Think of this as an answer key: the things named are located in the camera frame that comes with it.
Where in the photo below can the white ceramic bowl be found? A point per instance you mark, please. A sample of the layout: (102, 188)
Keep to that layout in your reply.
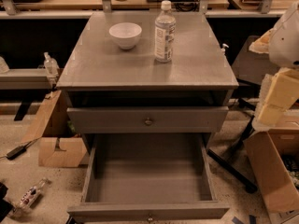
(125, 34)

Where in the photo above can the cardboard box right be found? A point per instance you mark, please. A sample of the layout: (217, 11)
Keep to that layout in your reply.
(264, 149)

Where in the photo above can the clear bottle on shelf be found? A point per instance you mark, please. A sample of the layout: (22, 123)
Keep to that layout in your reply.
(51, 65)

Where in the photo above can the grey drawer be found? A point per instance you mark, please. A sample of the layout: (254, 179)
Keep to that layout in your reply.
(147, 176)
(147, 119)

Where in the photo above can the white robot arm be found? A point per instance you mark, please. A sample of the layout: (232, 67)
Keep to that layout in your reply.
(289, 21)

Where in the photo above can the yellow foam padded gripper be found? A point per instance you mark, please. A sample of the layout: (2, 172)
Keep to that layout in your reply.
(285, 42)

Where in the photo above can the cardboard box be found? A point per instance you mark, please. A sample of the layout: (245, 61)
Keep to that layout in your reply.
(59, 147)
(264, 149)

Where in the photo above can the grey metal shelf left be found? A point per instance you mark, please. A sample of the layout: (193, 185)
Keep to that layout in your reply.
(27, 79)

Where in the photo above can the grey wooden drawer cabinet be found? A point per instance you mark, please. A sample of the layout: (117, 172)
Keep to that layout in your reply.
(100, 74)

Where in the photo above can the black side table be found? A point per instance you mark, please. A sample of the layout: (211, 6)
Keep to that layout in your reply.
(254, 88)

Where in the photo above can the black power adapter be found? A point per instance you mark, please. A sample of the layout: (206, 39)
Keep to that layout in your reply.
(17, 151)

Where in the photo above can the small white pump dispenser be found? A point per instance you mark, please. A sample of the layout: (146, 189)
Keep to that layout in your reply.
(224, 48)

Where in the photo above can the plastic bottle on floor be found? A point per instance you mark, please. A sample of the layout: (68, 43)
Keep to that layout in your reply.
(29, 197)

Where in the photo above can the cardboard box left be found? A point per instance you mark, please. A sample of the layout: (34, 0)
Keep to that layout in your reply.
(59, 147)

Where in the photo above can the clear plastic water bottle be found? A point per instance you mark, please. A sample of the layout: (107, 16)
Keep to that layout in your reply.
(165, 26)

